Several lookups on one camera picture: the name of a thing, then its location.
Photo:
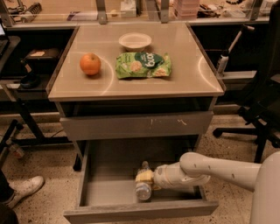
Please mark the black desk stand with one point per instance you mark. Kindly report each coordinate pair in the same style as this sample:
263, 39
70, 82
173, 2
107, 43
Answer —
9, 139

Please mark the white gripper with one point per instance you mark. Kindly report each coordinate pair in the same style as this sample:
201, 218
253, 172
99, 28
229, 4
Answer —
161, 176

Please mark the white bowl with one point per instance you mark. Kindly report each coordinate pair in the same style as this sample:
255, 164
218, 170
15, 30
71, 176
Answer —
135, 41

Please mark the black office chair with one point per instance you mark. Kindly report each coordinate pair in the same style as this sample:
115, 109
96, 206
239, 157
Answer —
260, 99

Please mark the open middle drawer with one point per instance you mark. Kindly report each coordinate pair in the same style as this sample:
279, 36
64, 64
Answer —
107, 184

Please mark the white sneaker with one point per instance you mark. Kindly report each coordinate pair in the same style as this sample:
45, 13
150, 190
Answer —
23, 190

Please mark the grey drawer cabinet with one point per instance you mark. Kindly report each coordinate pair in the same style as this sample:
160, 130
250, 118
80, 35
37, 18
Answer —
192, 85

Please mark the clear plastic water bottle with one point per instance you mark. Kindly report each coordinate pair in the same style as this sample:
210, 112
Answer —
143, 189

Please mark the orange apple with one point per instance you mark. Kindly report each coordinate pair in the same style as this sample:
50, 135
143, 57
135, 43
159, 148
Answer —
90, 64

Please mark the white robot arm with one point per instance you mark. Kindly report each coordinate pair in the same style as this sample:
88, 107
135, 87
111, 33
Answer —
194, 169

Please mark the black box with label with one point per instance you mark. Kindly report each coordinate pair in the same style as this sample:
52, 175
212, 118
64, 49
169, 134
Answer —
42, 58

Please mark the green snack bag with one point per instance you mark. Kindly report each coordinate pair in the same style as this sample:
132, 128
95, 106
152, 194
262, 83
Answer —
142, 65

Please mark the closed top drawer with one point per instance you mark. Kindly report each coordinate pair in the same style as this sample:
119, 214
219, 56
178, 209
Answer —
130, 126

